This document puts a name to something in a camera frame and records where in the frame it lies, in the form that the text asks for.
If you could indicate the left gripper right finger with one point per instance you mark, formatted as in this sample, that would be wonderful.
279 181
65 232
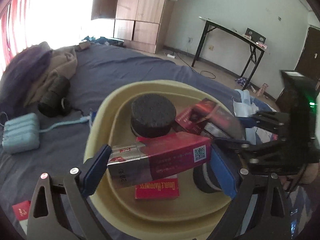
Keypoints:
258 209

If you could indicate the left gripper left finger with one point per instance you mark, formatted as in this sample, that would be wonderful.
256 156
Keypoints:
59 207

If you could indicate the red silver cigarette carton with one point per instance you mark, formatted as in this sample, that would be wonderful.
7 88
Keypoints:
157 158

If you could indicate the red Double Happiness cigarette box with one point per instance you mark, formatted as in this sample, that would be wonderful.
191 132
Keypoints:
166 188

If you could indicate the maroon cigarette box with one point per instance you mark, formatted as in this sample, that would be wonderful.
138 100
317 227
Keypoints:
193 119

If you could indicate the dark round sponge puck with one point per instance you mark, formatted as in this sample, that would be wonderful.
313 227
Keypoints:
152 115

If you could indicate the red white box on bed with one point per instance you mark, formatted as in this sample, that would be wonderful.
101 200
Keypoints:
21 210

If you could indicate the yellow plastic basin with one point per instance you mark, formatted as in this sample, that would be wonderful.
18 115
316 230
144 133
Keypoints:
194 214

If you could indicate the light blue power bank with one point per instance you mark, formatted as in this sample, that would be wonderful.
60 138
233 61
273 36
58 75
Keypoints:
21 134

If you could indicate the folding table black legs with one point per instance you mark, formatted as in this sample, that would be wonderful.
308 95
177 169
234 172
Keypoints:
233 52

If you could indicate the black cylindrical lens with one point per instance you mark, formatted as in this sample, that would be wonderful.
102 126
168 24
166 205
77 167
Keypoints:
54 101

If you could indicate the black speaker on table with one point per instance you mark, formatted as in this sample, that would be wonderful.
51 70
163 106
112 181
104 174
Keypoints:
255 37

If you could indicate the beige and purple clothes pile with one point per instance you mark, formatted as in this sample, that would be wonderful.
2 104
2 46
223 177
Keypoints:
30 73

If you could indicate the dark blue bed sheet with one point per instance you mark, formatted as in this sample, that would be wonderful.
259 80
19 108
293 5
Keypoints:
101 69

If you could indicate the wooden wardrobe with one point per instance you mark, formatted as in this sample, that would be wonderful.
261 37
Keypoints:
141 24

